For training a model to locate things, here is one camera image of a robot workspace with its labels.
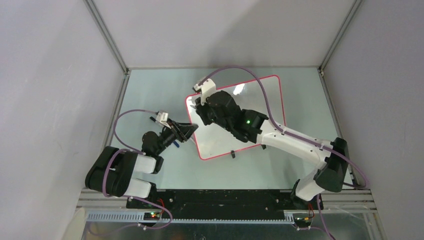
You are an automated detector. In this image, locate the pink framed whiteboard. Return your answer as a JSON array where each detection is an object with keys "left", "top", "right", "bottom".
[{"left": 185, "top": 75, "right": 286, "bottom": 161}]

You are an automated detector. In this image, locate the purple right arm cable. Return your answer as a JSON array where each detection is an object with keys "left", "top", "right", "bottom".
[{"left": 198, "top": 65, "right": 371, "bottom": 240}]

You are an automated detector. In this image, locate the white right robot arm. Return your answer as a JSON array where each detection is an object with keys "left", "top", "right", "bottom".
[{"left": 194, "top": 90, "right": 348, "bottom": 209}]

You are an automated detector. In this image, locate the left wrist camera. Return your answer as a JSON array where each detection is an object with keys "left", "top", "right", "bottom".
[{"left": 155, "top": 110, "right": 169, "bottom": 126}]

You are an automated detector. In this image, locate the aluminium frame profile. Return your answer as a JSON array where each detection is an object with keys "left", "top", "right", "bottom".
[{"left": 76, "top": 189, "right": 377, "bottom": 225}]

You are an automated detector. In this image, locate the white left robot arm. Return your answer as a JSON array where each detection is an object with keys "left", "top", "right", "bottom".
[{"left": 84, "top": 120, "right": 199, "bottom": 208}]

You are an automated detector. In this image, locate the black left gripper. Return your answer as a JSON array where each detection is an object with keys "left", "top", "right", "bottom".
[{"left": 155, "top": 117, "right": 198, "bottom": 155}]

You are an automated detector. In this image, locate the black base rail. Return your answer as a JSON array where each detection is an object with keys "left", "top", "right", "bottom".
[{"left": 147, "top": 189, "right": 323, "bottom": 221}]

